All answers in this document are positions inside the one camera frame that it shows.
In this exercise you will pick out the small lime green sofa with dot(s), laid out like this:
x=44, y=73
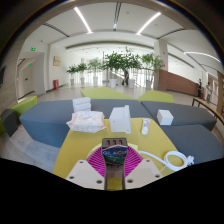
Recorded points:
x=156, y=96

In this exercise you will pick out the small white cube box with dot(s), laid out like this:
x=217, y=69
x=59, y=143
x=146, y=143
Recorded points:
x=164, y=117

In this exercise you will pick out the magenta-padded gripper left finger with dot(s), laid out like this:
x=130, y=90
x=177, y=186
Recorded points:
x=83, y=171

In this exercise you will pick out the ceiling strip lights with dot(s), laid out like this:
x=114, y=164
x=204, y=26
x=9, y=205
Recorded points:
x=83, y=20

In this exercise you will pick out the white tube with red print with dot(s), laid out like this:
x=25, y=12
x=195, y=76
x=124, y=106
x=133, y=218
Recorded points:
x=145, y=126

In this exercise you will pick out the framed yellow wall picture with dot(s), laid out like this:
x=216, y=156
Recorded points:
x=57, y=61

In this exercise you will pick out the large white box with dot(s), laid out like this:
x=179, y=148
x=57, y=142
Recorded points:
x=117, y=119

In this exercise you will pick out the dark multi-port USB charger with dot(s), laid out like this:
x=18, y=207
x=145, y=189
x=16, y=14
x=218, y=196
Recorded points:
x=114, y=151

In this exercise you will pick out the pink tissue pack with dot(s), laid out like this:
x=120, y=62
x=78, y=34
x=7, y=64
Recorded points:
x=86, y=121

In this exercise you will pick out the dark grey seat block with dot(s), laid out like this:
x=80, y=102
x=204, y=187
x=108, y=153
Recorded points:
x=9, y=121

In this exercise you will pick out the green exit sign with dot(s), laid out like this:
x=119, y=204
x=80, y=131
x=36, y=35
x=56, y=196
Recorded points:
x=33, y=49

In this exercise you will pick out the grey sofa with white box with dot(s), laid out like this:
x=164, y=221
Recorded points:
x=190, y=115

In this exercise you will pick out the stacked white boxes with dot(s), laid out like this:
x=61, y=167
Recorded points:
x=81, y=104

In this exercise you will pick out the lime green bench sofa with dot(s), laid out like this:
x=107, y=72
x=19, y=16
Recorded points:
x=23, y=106

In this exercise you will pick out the row of potted plants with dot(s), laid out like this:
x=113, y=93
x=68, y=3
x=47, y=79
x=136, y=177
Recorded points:
x=115, y=63

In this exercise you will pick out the wooden bench with black frame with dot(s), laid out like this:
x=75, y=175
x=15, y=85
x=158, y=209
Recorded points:
x=208, y=107

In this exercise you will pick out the wide grey sofa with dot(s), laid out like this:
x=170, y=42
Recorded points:
x=196, y=143

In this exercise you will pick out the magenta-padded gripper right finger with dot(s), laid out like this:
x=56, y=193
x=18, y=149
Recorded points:
x=146, y=171

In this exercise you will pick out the red fire extinguisher cabinet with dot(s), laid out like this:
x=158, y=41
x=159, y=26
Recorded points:
x=56, y=84

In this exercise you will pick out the long grey sofa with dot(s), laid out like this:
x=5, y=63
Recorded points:
x=46, y=121

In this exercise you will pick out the large lime green sofa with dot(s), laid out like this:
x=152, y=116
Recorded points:
x=103, y=93

